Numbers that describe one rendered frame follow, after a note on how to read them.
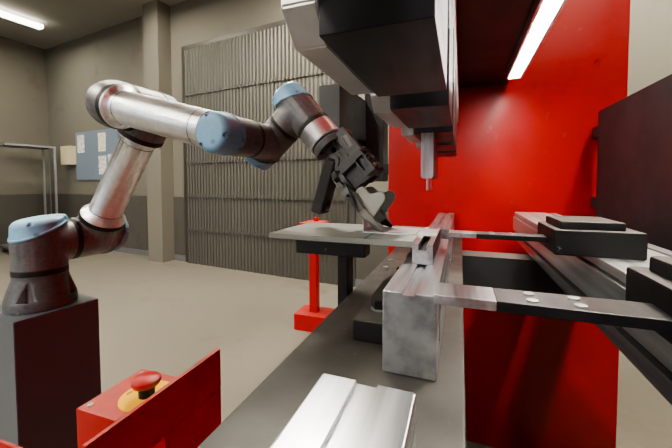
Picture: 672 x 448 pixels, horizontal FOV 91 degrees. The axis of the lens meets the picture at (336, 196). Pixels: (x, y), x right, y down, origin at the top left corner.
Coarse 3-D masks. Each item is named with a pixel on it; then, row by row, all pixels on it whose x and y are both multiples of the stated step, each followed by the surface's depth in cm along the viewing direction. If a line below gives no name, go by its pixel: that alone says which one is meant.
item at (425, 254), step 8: (416, 240) 53; (424, 240) 58; (432, 240) 53; (416, 248) 50; (424, 248) 51; (432, 248) 49; (416, 256) 50; (424, 256) 50; (432, 256) 49; (424, 264) 50; (432, 264) 49
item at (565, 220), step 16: (544, 224) 56; (560, 224) 50; (576, 224) 49; (592, 224) 48; (608, 224) 48; (624, 224) 47; (528, 240) 54; (544, 240) 53; (560, 240) 49; (576, 240) 48; (592, 240) 48; (608, 240) 47; (624, 240) 46; (640, 240) 46; (592, 256) 48; (608, 256) 47; (624, 256) 46; (640, 256) 46
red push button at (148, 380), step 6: (144, 372) 50; (150, 372) 50; (156, 372) 50; (138, 378) 48; (144, 378) 48; (150, 378) 48; (156, 378) 49; (132, 384) 47; (138, 384) 47; (144, 384) 47; (150, 384) 48; (156, 384) 48; (138, 390) 47; (144, 390) 47; (150, 390) 48; (138, 396) 48; (144, 396) 48
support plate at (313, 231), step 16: (304, 224) 74; (320, 224) 74; (336, 224) 74; (352, 224) 74; (320, 240) 58; (336, 240) 57; (352, 240) 56; (368, 240) 55; (384, 240) 54; (400, 240) 53
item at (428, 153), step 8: (424, 136) 55; (432, 136) 55; (424, 144) 55; (432, 144) 55; (424, 152) 55; (432, 152) 55; (424, 160) 55; (432, 160) 55; (424, 168) 55; (432, 168) 55; (424, 176) 55; (432, 176) 55
